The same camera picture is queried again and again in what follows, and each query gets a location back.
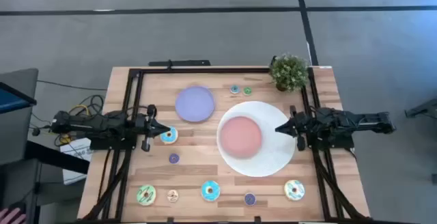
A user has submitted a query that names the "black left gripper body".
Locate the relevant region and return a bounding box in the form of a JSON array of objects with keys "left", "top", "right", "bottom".
[{"left": 136, "top": 104, "right": 158, "bottom": 152}]

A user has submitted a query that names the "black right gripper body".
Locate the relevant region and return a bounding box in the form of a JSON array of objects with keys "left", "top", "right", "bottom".
[{"left": 290, "top": 105, "right": 313, "bottom": 152}]

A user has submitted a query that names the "large blue iced donut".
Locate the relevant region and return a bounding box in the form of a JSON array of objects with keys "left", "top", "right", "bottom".
[
  {"left": 200, "top": 180, "right": 221, "bottom": 203},
  {"left": 159, "top": 126, "right": 179, "bottom": 145}
]

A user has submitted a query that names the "large green iced donut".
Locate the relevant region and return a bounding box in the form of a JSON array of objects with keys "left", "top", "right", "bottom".
[{"left": 136, "top": 184, "right": 157, "bottom": 206}]

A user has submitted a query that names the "white round woven placemat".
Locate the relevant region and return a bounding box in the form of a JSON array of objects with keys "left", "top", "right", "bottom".
[{"left": 216, "top": 100, "right": 296, "bottom": 178}]

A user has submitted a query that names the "purple round plate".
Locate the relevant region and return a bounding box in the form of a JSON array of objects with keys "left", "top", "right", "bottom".
[{"left": 174, "top": 85, "right": 216, "bottom": 124}]

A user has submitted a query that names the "pink round plate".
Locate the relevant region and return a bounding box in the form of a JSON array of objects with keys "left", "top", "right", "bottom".
[{"left": 219, "top": 115, "right": 264, "bottom": 160}]

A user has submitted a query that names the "green potted plant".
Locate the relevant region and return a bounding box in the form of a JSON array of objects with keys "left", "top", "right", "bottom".
[{"left": 268, "top": 53, "right": 310, "bottom": 93}]

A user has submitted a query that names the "large white teal-drizzled donut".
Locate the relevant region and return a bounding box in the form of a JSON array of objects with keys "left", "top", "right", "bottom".
[{"left": 283, "top": 179, "right": 306, "bottom": 201}]

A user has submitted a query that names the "white paper box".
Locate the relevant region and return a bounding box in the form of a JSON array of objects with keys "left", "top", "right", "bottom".
[{"left": 60, "top": 137, "right": 93, "bottom": 186}]

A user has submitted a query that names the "black metal beam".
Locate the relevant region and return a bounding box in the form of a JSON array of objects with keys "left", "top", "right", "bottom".
[{"left": 24, "top": 141, "right": 90, "bottom": 176}]

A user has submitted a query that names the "black stand leg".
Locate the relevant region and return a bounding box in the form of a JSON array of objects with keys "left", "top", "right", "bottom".
[{"left": 404, "top": 97, "right": 437, "bottom": 119}]

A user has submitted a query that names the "computer monitor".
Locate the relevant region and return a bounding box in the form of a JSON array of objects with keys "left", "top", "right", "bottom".
[{"left": 0, "top": 82, "right": 38, "bottom": 115}]

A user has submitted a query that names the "person's hand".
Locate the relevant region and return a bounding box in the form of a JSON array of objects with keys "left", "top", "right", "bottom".
[{"left": 0, "top": 207, "right": 27, "bottom": 224}]

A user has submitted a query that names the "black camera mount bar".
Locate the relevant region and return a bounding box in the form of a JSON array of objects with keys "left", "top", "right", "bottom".
[{"left": 148, "top": 59, "right": 212, "bottom": 67}]

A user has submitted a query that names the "yellow cable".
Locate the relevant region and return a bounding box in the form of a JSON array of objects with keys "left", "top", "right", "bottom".
[{"left": 56, "top": 104, "right": 90, "bottom": 146}]

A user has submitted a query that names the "black metal table frame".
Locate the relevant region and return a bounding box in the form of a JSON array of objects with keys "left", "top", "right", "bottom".
[{"left": 81, "top": 66, "right": 371, "bottom": 224}]

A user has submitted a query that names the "black floor cable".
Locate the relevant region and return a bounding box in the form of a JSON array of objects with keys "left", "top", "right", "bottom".
[{"left": 36, "top": 79, "right": 108, "bottom": 91}]

